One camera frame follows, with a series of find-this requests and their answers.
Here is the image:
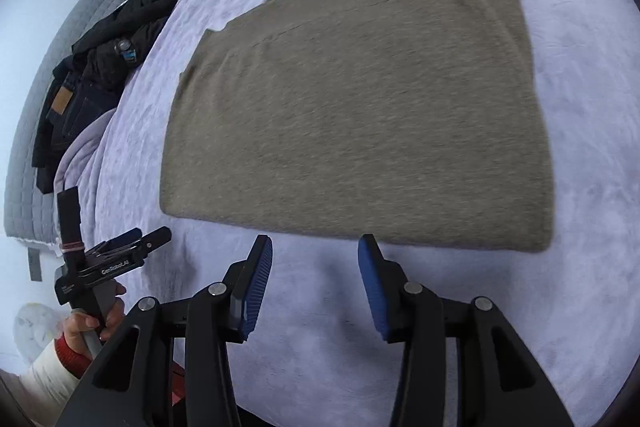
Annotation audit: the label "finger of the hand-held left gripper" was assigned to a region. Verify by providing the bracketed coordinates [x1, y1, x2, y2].
[107, 227, 173, 265]
[86, 229, 143, 255]

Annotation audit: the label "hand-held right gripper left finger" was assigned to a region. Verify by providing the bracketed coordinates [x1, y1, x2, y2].
[55, 234, 274, 427]

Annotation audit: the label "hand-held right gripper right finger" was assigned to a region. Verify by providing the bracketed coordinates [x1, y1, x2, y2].
[357, 233, 576, 427]

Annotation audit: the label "brown knit sweater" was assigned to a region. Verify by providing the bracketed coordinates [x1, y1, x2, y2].
[159, 0, 557, 254]

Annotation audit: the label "person's left forearm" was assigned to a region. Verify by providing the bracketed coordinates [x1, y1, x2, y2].
[7, 336, 85, 410]

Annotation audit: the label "person's left hand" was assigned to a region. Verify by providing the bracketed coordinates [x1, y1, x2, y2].
[62, 282, 127, 354]

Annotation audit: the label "white round object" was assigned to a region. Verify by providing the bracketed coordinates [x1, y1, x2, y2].
[12, 302, 67, 365]

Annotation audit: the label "lavender fleece blanket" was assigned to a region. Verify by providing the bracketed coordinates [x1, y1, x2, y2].
[52, 0, 640, 427]

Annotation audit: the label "grey quilted headboard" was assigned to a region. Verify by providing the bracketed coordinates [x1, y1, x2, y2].
[4, 0, 133, 253]

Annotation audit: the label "dark blue jeans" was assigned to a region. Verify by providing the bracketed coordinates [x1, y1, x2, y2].
[31, 67, 125, 195]

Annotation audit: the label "small black blue tag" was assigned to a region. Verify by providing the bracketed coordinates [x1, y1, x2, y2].
[114, 38, 139, 64]

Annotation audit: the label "black jacket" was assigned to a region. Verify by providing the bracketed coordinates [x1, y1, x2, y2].
[52, 0, 180, 95]

